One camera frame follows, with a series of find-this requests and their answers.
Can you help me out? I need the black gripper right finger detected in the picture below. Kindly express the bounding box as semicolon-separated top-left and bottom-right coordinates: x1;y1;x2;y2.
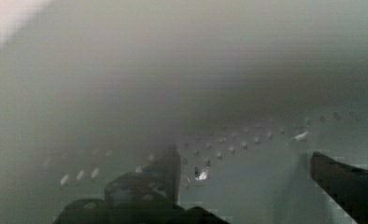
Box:
310;152;368;224

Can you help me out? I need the mint green plastic strainer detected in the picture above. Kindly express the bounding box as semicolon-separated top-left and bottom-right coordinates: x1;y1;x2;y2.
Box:
0;0;368;224

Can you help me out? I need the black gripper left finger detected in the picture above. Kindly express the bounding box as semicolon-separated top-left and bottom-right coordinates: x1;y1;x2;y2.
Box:
104;146;181;206

